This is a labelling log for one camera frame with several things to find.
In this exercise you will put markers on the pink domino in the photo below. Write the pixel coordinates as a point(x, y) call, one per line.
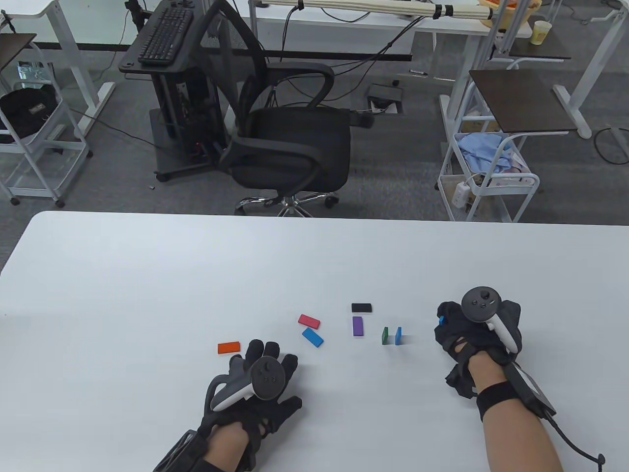
point(309, 321)

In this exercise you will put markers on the yellow paper cup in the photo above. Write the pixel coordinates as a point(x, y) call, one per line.
point(540, 33)

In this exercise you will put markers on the person's left hand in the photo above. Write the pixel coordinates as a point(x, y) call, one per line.
point(255, 350)

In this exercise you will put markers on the light blue cloth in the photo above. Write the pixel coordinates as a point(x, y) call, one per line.
point(481, 147)

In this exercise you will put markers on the grey white hand controller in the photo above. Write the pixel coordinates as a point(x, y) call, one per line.
point(268, 378)
point(481, 302)

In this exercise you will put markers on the black keyboard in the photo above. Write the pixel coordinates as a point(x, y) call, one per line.
point(164, 37)

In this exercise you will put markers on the wicker basket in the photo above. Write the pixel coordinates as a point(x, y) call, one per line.
point(521, 14)

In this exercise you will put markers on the grey floor socket box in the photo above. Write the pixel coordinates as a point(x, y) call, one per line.
point(385, 93)

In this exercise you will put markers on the black domino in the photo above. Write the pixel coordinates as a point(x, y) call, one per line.
point(361, 308)

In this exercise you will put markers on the purple domino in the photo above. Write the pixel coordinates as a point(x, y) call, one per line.
point(358, 326)

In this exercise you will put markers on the person's right forearm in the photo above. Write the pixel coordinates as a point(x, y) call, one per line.
point(521, 442)

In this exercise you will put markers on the black bag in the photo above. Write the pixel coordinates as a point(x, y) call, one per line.
point(27, 110)

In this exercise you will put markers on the person's right hand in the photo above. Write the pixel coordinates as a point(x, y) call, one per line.
point(449, 334)

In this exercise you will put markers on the dark brown side tabletop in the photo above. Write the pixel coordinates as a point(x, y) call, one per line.
point(540, 51)

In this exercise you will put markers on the orange domino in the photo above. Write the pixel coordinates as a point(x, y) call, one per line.
point(229, 347)

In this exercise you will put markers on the white desk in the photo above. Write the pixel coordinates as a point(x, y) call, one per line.
point(29, 9)
point(602, 59)
point(442, 25)

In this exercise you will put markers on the black computer cart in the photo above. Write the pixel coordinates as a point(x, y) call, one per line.
point(182, 98)

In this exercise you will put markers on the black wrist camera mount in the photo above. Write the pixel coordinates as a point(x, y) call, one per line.
point(182, 450)
point(533, 388)

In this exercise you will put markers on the black mesh office chair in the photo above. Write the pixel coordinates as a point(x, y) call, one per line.
point(295, 142)

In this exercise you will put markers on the clear plastic packet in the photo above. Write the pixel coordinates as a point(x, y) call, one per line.
point(34, 73)

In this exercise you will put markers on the white power strip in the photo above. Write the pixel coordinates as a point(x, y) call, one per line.
point(460, 194)

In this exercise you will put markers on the white cart with brown top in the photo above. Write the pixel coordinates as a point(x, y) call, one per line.
point(14, 49)
point(521, 101)

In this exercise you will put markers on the beige rolled bundle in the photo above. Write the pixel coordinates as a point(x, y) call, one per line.
point(368, 5)

